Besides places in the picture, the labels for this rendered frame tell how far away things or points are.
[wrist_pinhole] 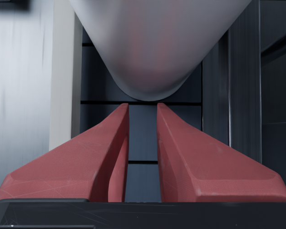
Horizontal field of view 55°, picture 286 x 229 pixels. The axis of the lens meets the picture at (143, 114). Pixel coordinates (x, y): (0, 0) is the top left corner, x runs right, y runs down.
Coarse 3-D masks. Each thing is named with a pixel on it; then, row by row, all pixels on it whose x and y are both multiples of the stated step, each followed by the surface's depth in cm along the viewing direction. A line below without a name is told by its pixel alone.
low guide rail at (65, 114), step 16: (64, 0) 15; (64, 16) 15; (64, 32) 15; (80, 32) 16; (64, 48) 15; (80, 48) 16; (64, 64) 15; (80, 64) 16; (64, 80) 15; (80, 80) 16; (64, 96) 14; (80, 96) 16; (64, 112) 14; (64, 128) 14
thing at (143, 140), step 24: (96, 72) 18; (192, 72) 18; (96, 96) 18; (120, 96) 18; (192, 96) 18; (96, 120) 18; (144, 120) 18; (192, 120) 18; (144, 144) 18; (144, 168) 18; (144, 192) 18
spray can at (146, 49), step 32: (96, 0) 5; (128, 0) 4; (160, 0) 4; (192, 0) 4; (224, 0) 4; (96, 32) 7; (128, 32) 6; (160, 32) 5; (192, 32) 6; (224, 32) 7; (128, 64) 8; (160, 64) 8; (192, 64) 9; (128, 96) 18; (160, 96) 16
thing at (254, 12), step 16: (256, 0) 10; (240, 16) 10; (256, 16) 10; (240, 32) 10; (256, 32) 10; (224, 48) 10; (240, 48) 10; (256, 48) 10; (224, 64) 10; (240, 64) 10; (256, 64) 10; (224, 80) 10; (240, 80) 10; (256, 80) 10; (224, 96) 10; (240, 96) 10; (256, 96) 10; (224, 112) 10; (240, 112) 10; (256, 112) 10; (224, 128) 10; (240, 128) 10; (256, 128) 10; (240, 144) 10; (256, 144) 10; (256, 160) 10
